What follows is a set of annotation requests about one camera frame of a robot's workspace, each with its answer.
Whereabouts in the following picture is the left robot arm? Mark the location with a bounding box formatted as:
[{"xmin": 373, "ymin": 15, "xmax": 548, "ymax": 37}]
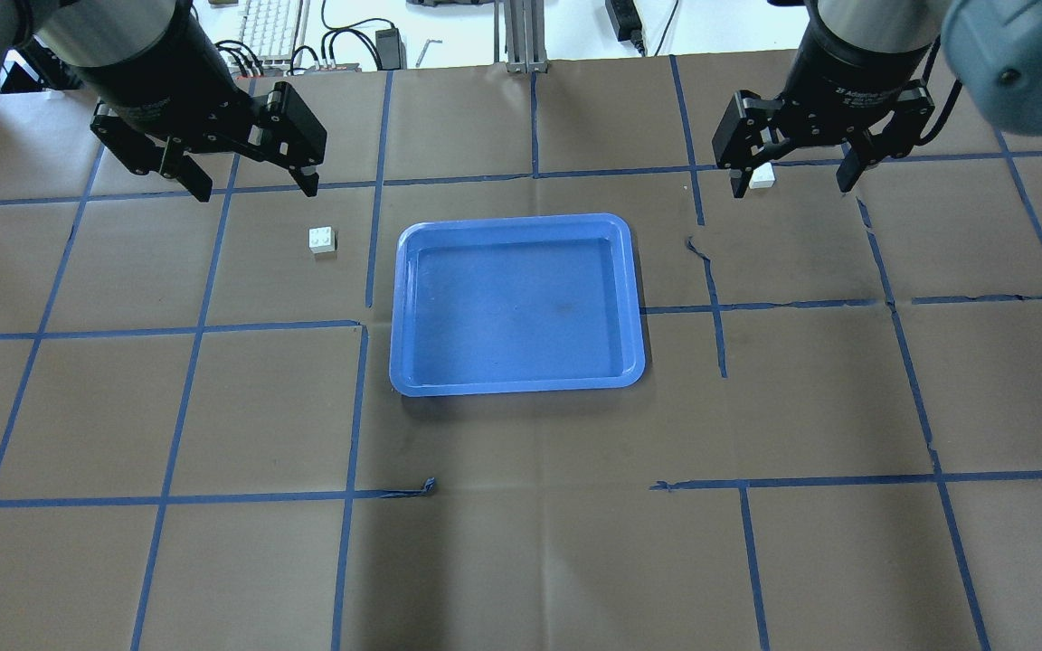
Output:
[{"xmin": 0, "ymin": 1, "xmax": 327, "ymax": 202}]

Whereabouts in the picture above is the white keyboard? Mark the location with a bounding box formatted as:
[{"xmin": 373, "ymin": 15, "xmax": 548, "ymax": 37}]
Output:
[{"xmin": 235, "ymin": 1, "xmax": 311, "ymax": 66}]

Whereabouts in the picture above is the black power adapter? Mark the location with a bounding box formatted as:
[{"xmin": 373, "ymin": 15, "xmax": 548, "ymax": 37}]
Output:
[
  {"xmin": 374, "ymin": 26, "xmax": 406, "ymax": 71},
  {"xmin": 603, "ymin": 0, "xmax": 645, "ymax": 52}
]

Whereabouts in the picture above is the aluminium frame post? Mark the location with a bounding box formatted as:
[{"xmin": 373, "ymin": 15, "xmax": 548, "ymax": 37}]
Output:
[{"xmin": 493, "ymin": 1, "xmax": 549, "ymax": 74}]

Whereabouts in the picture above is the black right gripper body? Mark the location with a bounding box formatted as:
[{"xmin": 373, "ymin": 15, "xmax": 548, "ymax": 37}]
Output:
[{"xmin": 772, "ymin": 24, "xmax": 931, "ymax": 161}]

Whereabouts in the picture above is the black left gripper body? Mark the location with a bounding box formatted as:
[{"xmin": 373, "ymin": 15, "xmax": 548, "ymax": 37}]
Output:
[{"xmin": 90, "ymin": 18, "xmax": 266, "ymax": 175}]

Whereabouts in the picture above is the blue plastic tray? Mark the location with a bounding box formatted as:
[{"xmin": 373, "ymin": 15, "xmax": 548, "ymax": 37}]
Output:
[{"xmin": 389, "ymin": 212, "xmax": 648, "ymax": 397}]

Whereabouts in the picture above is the brown paper table cover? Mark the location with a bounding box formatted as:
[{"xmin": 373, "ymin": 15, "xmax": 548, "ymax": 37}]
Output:
[{"xmin": 0, "ymin": 51, "xmax": 1042, "ymax": 650}]

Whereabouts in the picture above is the white block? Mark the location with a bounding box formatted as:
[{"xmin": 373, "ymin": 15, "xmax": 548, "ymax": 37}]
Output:
[
  {"xmin": 308, "ymin": 226, "xmax": 336, "ymax": 256},
  {"xmin": 748, "ymin": 162, "xmax": 777, "ymax": 190}
]

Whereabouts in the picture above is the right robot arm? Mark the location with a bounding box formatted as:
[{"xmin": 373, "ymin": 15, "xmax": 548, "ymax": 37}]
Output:
[{"xmin": 712, "ymin": 1, "xmax": 1042, "ymax": 198}]

